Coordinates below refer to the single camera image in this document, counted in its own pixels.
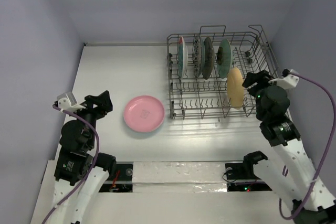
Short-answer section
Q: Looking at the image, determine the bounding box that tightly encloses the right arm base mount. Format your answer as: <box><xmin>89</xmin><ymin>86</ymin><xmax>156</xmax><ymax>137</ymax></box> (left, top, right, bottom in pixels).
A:
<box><xmin>222</xmin><ymin>151</ymin><xmax>271</xmax><ymax>193</ymax></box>

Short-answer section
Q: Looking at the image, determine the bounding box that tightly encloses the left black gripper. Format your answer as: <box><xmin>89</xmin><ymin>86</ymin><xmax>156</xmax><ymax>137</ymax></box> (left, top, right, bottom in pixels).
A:
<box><xmin>70</xmin><ymin>90</ymin><xmax>112</xmax><ymax>147</ymax></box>

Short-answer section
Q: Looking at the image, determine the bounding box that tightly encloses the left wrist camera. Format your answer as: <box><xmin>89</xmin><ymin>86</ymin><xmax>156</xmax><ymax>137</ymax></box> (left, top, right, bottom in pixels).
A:
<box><xmin>55</xmin><ymin>92</ymin><xmax>85</xmax><ymax>112</ymax></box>

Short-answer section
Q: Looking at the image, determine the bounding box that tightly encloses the green plate dark motif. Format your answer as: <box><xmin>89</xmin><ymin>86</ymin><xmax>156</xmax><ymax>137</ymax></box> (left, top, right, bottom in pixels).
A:
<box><xmin>217</xmin><ymin>39</ymin><xmax>233</xmax><ymax>79</ymax></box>

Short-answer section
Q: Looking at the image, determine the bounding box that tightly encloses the white plate red teal pattern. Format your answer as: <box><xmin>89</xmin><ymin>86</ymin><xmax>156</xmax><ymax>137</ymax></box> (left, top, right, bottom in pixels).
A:
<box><xmin>177</xmin><ymin>36</ymin><xmax>188</xmax><ymax>79</ymax></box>

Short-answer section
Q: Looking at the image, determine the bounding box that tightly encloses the pink plate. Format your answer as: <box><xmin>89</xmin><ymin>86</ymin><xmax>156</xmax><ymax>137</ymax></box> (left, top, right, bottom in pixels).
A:
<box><xmin>123</xmin><ymin>95</ymin><xmax>165</xmax><ymax>133</ymax></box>

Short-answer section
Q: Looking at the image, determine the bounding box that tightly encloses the grey wire dish rack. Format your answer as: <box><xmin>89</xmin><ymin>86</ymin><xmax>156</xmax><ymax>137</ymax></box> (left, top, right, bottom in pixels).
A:
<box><xmin>166</xmin><ymin>25</ymin><xmax>281</xmax><ymax>120</ymax></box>

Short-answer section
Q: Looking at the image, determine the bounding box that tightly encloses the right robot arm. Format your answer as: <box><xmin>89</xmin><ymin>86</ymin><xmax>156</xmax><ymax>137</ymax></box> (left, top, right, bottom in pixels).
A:
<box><xmin>241</xmin><ymin>69</ymin><xmax>335</xmax><ymax>223</ymax></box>

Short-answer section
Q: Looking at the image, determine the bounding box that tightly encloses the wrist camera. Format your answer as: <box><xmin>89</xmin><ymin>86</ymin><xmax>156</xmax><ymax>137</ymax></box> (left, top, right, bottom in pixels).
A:
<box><xmin>55</xmin><ymin>92</ymin><xmax>85</xmax><ymax>112</ymax></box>
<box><xmin>268</xmin><ymin>69</ymin><xmax>300</xmax><ymax>90</ymax></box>

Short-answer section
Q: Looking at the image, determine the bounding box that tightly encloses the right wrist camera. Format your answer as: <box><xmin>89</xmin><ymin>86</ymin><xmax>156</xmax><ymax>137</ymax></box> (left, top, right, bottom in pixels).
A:
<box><xmin>268</xmin><ymin>69</ymin><xmax>300</xmax><ymax>90</ymax></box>

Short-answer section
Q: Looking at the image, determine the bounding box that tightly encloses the yellow plate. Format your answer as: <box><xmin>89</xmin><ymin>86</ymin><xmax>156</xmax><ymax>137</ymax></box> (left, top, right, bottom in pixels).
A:
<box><xmin>227</xmin><ymin>67</ymin><xmax>244</xmax><ymax>109</ymax></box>

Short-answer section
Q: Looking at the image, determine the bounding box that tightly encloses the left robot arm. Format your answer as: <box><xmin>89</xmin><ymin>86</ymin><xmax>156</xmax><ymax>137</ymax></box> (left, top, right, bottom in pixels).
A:
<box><xmin>42</xmin><ymin>91</ymin><xmax>117</xmax><ymax>223</ymax></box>

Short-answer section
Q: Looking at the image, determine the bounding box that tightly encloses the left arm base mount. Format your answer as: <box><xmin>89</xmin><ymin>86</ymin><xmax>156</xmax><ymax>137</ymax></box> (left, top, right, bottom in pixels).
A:
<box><xmin>99</xmin><ymin>162</ymin><xmax>133</xmax><ymax>193</ymax></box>

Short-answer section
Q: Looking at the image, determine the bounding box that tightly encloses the teal patterned plate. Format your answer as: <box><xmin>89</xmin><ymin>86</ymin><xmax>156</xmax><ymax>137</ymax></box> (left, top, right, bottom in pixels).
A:
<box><xmin>193</xmin><ymin>35</ymin><xmax>205</xmax><ymax>78</ymax></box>

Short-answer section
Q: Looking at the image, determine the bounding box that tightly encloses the dark olive plate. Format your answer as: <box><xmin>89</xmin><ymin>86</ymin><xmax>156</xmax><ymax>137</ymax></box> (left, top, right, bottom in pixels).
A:
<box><xmin>202</xmin><ymin>37</ymin><xmax>215</xmax><ymax>80</ymax></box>

